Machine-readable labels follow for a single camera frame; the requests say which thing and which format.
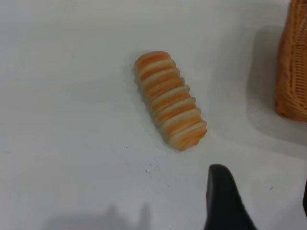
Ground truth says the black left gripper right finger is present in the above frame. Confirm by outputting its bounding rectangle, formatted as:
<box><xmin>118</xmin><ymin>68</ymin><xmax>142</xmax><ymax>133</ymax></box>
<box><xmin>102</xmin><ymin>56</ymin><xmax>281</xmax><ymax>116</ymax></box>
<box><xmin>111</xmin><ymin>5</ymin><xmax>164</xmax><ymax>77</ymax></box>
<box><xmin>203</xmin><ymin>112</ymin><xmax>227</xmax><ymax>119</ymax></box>
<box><xmin>302</xmin><ymin>178</ymin><xmax>307</xmax><ymax>216</ymax></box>

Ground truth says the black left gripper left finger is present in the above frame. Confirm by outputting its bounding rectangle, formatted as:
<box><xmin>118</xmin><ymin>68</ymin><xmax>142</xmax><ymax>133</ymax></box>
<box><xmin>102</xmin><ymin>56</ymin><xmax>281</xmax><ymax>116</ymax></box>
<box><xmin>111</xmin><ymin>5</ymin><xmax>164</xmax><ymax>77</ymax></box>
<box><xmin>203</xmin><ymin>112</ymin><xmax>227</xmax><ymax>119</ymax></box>
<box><xmin>203</xmin><ymin>164</ymin><xmax>259</xmax><ymax>230</ymax></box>

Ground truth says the ridged orange striped bread roll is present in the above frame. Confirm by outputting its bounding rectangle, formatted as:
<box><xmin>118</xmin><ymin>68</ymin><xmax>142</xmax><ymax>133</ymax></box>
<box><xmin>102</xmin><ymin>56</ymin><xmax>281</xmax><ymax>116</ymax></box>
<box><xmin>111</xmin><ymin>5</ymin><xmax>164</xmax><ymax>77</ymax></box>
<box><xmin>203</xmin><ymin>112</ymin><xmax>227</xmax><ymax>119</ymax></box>
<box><xmin>133</xmin><ymin>50</ymin><xmax>207</xmax><ymax>151</ymax></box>

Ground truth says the orange woven wicker basket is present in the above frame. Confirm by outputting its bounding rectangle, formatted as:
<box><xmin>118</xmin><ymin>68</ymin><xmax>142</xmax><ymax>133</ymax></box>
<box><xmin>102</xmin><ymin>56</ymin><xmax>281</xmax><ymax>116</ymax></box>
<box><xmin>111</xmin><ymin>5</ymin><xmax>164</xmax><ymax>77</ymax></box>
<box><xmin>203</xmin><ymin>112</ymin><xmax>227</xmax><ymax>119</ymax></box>
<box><xmin>275</xmin><ymin>0</ymin><xmax>307</xmax><ymax>123</ymax></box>

